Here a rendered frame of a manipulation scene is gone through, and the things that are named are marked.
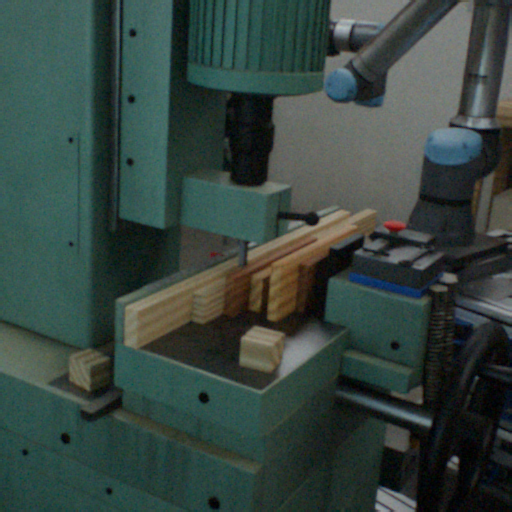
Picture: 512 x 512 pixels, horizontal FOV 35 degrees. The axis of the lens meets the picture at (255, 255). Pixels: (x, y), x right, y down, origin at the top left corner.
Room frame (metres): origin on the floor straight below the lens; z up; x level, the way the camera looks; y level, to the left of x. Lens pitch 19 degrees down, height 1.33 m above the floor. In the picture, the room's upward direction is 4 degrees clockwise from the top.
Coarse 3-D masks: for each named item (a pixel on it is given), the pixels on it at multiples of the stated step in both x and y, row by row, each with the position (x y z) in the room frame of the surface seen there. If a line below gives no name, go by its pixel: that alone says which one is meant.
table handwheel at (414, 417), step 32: (480, 352) 0.86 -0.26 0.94; (352, 384) 0.98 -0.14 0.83; (448, 384) 0.82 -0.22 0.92; (480, 384) 0.93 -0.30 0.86; (384, 416) 0.93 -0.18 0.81; (416, 416) 0.92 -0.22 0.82; (448, 416) 0.79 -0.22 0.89; (480, 416) 0.89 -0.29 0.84; (448, 448) 0.78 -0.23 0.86; (480, 448) 0.87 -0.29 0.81; (480, 480) 0.96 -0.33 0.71
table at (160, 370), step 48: (192, 336) 0.93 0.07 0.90; (240, 336) 0.94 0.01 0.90; (288, 336) 0.95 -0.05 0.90; (336, 336) 0.97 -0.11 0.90; (144, 384) 0.88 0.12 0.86; (192, 384) 0.84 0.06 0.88; (240, 384) 0.82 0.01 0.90; (288, 384) 0.85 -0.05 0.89; (384, 384) 0.95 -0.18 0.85; (240, 432) 0.81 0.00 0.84
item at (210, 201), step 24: (192, 192) 1.07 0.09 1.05; (216, 192) 1.05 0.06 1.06; (240, 192) 1.03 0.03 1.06; (264, 192) 1.02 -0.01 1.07; (288, 192) 1.06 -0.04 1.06; (192, 216) 1.07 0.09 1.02; (216, 216) 1.05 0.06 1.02; (240, 216) 1.03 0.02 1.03; (264, 216) 1.01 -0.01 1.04; (240, 240) 1.06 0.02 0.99; (264, 240) 1.02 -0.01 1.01
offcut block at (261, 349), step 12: (252, 336) 0.87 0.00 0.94; (264, 336) 0.87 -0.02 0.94; (276, 336) 0.87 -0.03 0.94; (252, 348) 0.86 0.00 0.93; (264, 348) 0.85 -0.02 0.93; (276, 348) 0.86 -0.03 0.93; (240, 360) 0.86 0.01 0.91; (252, 360) 0.86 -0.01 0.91; (264, 360) 0.85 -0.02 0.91; (276, 360) 0.86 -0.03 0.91
